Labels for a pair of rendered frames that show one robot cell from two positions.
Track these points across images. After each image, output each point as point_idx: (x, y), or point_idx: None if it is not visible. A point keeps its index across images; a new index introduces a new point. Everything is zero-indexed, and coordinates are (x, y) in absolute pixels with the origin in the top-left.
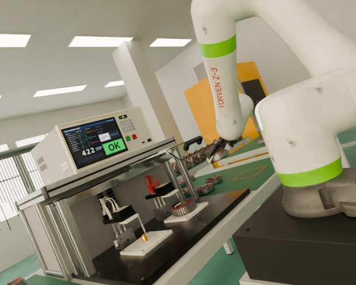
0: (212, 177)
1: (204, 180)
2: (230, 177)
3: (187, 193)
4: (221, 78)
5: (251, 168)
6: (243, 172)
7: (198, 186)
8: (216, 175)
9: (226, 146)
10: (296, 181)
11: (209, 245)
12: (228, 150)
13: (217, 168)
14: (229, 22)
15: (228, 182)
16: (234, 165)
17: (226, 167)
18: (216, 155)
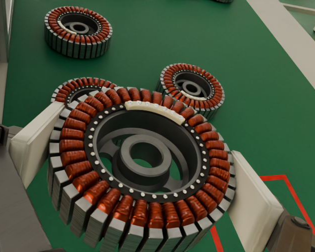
0: (201, 79)
1: (214, 40)
2: (230, 141)
3: (80, 51)
4: None
5: (312, 196)
6: (270, 182)
7: (164, 49)
8: (214, 89)
9: (253, 192)
10: None
11: None
12: (231, 210)
13: (303, 31)
14: None
15: (171, 176)
16: None
17: (312, 57)
18: (69, 201)
